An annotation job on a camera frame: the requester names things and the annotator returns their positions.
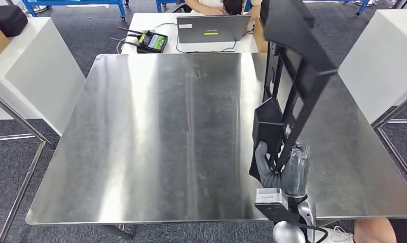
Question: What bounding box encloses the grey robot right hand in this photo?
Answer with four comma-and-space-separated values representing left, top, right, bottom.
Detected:
255, 141, 311, 198

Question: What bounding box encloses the black plastic plate bracket part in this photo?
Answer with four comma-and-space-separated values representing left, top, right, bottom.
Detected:
248, 0, 338, 183

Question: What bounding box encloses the stainless steel workbench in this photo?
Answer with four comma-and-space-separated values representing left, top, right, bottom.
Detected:
25, 52, 407, 239

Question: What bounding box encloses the person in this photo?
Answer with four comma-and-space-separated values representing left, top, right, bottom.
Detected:
319, 217, 407, 243
184, 0, 263, 25

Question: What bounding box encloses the white panel table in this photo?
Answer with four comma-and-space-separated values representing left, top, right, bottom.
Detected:
337, 9, 407, 189

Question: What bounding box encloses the grey laptop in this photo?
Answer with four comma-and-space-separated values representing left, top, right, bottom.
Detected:
176, 14, 251, 44

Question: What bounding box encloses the black remote controller with screen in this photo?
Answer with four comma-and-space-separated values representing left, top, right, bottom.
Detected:
110, 26, 169, 54

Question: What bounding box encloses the white desk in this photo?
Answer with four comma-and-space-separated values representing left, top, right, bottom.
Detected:
120, 13, 260, 55

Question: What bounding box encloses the stainless steel table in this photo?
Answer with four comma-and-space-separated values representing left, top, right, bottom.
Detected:
0, 88, 53, 243

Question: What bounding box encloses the black fabric case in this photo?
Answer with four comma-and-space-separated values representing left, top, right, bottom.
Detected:
0, 5, 29, 38

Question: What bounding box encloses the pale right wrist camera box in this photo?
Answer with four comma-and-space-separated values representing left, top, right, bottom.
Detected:
254, 187, 289, 207

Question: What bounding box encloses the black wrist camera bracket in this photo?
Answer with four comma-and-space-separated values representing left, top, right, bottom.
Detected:
255, 202, 308, 226

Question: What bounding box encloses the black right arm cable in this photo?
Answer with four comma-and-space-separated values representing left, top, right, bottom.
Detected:
299, 222, 329, 243

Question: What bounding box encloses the black laptop cable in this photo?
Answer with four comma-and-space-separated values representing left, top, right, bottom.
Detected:
175, 29, 255, 54

